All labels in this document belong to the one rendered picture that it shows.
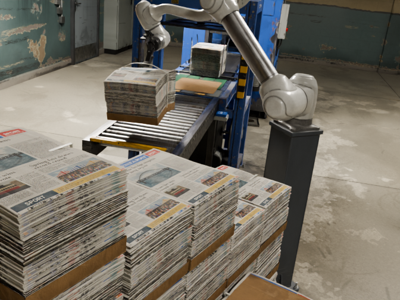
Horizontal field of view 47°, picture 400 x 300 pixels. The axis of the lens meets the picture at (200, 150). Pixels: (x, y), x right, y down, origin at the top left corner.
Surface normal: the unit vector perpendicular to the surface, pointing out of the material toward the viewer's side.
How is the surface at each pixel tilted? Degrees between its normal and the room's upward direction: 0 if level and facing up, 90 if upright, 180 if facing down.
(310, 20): 90
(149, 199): 1
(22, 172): 0
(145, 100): 100
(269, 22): 90
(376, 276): 0
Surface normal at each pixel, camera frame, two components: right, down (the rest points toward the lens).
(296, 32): -0.20, 0.33
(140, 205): 0.09, -0.93
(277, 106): -0.52, 0.33
